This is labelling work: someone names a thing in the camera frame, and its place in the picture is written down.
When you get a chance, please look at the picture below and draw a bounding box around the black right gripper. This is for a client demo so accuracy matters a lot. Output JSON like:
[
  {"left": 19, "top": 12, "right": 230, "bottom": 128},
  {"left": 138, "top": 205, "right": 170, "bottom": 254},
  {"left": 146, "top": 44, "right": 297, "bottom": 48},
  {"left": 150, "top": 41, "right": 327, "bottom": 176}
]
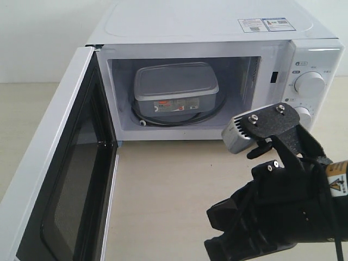
[{"left": 204, "top": 160, "right": 343, "bottom": 260}]

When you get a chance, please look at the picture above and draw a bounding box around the white plastic food container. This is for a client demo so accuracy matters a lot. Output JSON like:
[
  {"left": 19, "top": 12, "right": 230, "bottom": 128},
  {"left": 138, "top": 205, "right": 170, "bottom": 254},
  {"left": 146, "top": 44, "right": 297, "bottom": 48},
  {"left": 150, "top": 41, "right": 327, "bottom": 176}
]
[{"left": 134, "top": 62, "right": 219, "bottom": 101}]

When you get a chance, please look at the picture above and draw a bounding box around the white microwave door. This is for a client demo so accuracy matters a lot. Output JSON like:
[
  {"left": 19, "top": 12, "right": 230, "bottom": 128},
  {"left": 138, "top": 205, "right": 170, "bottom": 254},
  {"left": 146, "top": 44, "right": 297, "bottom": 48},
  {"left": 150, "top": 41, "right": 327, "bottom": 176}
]
[{"left": 1, "top": 46, "right": 118, "bottom": 260}]

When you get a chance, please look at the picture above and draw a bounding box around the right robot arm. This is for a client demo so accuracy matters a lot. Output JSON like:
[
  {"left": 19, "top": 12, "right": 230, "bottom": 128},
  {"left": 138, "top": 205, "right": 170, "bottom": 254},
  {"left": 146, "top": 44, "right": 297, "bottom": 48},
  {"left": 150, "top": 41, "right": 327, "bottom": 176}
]
[{"left": 204, "top": 160, "right": 347, "bottom": 260}]

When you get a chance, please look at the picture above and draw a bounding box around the white microwave oven body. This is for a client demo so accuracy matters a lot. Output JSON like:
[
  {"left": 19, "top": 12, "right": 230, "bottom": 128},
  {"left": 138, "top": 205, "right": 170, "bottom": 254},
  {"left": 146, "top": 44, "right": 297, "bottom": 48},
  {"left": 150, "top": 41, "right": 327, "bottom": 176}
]
[{"left": 87, "top": 1, "right": 344, "bottom": 141}]

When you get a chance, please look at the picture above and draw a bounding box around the lower white timer knob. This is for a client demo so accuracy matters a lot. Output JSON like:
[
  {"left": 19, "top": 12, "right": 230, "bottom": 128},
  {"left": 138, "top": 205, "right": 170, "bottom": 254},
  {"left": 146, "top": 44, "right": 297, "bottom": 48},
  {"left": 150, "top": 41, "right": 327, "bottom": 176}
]
[{"left": 294, "top": 107, "right": 312, "bottom": 127}]

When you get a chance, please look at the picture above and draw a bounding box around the upper white power knob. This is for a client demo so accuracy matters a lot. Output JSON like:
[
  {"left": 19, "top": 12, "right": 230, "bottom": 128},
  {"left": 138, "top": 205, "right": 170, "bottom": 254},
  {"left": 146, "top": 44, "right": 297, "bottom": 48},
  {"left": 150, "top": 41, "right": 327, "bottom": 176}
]
[{"left": 294, "top": 71, "right": 325, "bottom": 97}]

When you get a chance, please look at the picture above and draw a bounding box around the blue white warning sticker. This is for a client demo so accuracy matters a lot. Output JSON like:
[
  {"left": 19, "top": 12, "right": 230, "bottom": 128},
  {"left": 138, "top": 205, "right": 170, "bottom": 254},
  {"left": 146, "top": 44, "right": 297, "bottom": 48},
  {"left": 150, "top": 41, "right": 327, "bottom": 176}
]
[{"left": 238, "top": 17, "right": 296, "bottom": 33}]

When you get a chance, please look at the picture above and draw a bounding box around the black right camera mount bracket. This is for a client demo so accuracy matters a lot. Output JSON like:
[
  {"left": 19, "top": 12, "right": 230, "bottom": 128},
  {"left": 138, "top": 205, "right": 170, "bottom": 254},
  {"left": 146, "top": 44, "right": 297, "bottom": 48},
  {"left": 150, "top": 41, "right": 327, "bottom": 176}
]
[{"left": 237, "top": 103, "right": 331, "bottom": 172}]

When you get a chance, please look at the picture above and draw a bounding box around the black turntable roller ring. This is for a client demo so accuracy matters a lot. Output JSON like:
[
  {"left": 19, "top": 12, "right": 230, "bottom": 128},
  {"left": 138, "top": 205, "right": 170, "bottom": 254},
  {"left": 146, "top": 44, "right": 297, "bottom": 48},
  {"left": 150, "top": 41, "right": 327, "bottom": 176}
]
[{"left": 131, "top": 95, "right": 227, "bottom": 127}]

